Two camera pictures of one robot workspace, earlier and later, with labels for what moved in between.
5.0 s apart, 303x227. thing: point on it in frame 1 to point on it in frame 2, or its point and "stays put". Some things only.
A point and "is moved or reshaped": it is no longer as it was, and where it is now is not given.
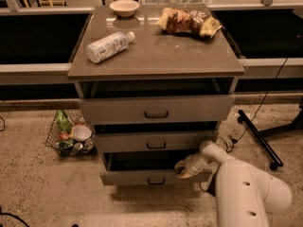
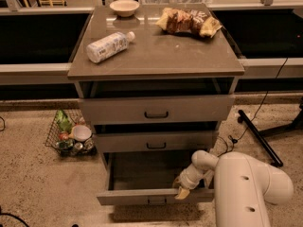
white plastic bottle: [109, 46] stays put
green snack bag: [63, 122] stays put
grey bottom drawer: [153, 167] is moved or reshaped
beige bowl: [124, 8] stays put
